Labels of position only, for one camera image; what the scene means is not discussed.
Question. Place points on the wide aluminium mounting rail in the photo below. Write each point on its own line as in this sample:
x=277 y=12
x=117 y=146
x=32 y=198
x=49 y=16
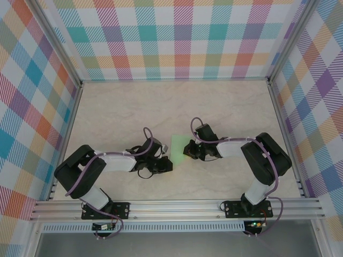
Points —
x=174 y=210

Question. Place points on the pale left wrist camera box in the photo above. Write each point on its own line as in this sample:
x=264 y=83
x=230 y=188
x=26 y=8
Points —
x=164 y=149

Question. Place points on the aluminium frame post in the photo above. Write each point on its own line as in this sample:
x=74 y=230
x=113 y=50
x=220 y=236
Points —
x=290 y=40
x=33 y=241
x=320 y=241
x=55 y=40

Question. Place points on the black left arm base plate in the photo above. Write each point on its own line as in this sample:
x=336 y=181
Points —
x=122 y=211

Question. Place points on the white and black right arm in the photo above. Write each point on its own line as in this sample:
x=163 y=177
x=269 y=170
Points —
x=230 y=148

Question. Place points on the light green paper sheet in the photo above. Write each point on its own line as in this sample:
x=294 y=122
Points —
x=178 y=150

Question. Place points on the aluminium frame rail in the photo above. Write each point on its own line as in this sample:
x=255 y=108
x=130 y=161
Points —
x=70 y=117
x=174 y=80
x=284 y=134

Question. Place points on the small circuit board green light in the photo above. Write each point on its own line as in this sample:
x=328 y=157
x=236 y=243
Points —
x=256 y=224

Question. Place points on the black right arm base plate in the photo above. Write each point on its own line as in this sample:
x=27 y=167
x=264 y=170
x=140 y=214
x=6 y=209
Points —
x=233 y=210

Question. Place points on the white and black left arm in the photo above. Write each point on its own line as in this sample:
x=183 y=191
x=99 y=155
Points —
x=118 y=162

